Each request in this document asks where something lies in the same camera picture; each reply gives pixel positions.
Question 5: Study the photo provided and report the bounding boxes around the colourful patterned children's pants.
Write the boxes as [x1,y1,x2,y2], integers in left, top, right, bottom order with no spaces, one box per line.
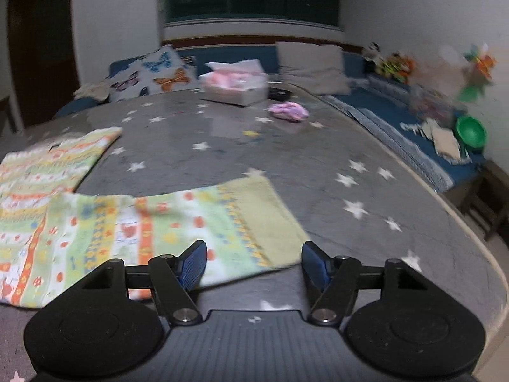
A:
[1,127,307,309]

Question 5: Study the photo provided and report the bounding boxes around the wooden stool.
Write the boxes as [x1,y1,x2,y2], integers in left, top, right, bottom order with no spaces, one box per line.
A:
[460,160,508,241]

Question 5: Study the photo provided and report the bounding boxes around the beige folded cloth on sofa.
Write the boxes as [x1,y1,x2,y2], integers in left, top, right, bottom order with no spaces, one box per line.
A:
[422,118,463,165]

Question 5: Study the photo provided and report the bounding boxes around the small pink cloth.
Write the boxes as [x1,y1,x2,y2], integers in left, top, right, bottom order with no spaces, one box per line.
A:
[268,101,309,123]

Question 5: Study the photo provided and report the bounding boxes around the green plastic bowl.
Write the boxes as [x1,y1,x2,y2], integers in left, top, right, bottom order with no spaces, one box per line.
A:
[454,116,487,150]

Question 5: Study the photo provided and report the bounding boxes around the beige crumpled cloth on sofa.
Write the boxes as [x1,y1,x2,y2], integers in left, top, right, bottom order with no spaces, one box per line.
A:
[73,81,109,102]

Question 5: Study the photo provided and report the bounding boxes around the butterfly print pillow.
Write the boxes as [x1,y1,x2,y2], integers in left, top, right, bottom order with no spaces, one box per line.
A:
[109,45,199,103]

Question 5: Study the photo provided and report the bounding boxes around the pink tissue box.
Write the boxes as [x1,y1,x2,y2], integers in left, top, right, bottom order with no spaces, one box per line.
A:
[199,59,268,107]

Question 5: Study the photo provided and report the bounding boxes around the grey plain pillow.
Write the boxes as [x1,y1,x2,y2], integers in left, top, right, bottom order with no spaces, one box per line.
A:
[276,41,350,95]

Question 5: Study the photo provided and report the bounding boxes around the yellow plush toy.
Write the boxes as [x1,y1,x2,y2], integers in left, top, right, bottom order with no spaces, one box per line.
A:
[379,53,402,81]

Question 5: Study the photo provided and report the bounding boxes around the orange fox plush toy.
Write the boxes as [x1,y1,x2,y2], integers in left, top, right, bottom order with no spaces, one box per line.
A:
[395,54,415,85]

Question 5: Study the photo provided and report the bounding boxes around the panda plush toy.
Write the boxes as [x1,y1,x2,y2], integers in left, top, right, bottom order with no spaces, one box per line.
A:
[361,42,384,75]

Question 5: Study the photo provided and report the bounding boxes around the dark wooden door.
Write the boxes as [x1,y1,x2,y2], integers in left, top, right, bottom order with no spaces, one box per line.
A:
[7,0,79,127]

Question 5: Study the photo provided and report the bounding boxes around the colourful pinwheel toy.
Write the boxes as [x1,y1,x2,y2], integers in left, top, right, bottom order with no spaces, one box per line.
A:
[457,42,496,103]

